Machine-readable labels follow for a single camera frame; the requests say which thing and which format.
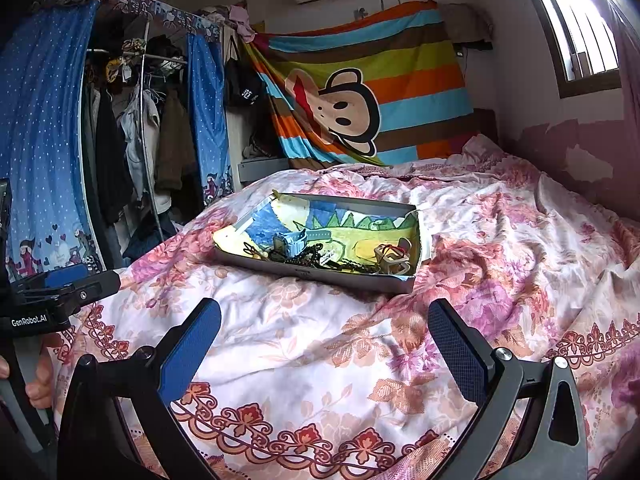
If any white hair clip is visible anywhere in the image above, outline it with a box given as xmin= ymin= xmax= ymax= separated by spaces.
xmin=375 ymin=242 xmax=414 ymax=274

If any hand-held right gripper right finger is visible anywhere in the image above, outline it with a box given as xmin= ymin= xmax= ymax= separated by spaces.
xmin=427 ymin=299 xmax=589 ymax=480

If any pink clothing pile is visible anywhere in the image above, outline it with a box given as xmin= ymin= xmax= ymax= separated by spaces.
xmin=227 ymin=2 xmax=259 ymax=44

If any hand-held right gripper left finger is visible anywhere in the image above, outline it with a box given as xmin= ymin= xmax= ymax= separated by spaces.
xmin=57 ymin=297 xmax=222 ymax=480

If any shallow grey box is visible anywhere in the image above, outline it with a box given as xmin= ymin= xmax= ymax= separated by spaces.
xmin=212 ymin=189 xmax=424 ymax=295

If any brown jacket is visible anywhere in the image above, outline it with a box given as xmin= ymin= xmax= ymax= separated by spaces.
xmin=155 ymin=89 xmax=199 ymax=192

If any striped monkey blanket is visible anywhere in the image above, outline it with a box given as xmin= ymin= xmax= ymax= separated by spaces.
xmin=245 ymin=0 xmax=477 ymax=169

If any pink floral bedsheet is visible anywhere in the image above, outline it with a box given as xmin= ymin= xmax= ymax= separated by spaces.
xmin=52 ymin=135 xmax=640 ymax=480

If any brown wooden headboard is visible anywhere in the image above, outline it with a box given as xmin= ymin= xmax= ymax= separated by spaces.
xmin=472 ymin=107 xmax=499 ymax=147

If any dinosaur drawing paper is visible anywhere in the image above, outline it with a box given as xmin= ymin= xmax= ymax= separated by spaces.
xmin=215 ymin=195 xmax=419 ymax=277

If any patterned wardrobe valance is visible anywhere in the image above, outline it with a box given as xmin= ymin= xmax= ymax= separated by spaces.
xmin=30 ymin=0 xmax=227 ymax=37

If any black garment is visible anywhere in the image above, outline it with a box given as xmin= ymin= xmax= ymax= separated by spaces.
xmin=92 ymin=87 xmax=134 ymax=227

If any person's left hand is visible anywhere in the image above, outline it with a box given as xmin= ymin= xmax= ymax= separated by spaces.
xmin=24 ymin=344 xmax=60 ymax=409

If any wide blue dotted curtain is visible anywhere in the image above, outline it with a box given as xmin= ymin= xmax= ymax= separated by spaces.
xmin=0 ymin=0 xmax=107 ymax=282

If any pink curtain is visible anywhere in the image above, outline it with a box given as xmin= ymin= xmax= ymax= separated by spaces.
xmin=612 ymin=10 xmax=640 ymax=127

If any dark bead necklace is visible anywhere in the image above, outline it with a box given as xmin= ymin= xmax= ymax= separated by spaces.
xmin=270 ymin=242 xmax=327 ymax=269

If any brown cloth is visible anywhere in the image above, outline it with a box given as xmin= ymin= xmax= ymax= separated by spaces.
xmin=440 ymin=2 xmax=496 ymax=47

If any barred window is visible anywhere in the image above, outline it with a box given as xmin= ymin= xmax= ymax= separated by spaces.
xmin=520 ymin=0 xmax=624 ymax=99

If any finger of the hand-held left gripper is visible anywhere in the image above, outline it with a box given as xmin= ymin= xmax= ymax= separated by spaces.
xmin=10 ymin=263 xmax=92 ymax=292
xmin=30 ymin=270 xmax=122 ymax=314

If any white cabinet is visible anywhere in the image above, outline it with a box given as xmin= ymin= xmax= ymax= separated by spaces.
xmin=222 ymin=25 xmax=292 ymax=187

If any blue watch strap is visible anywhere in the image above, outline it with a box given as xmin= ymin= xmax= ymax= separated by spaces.
xmin=272 ymin=229 xmax=307 ymax=257

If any narrow blue dotted curtain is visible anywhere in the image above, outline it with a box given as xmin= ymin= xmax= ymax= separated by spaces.
xmin=187 ymin=32 xmax=235 ymax=207

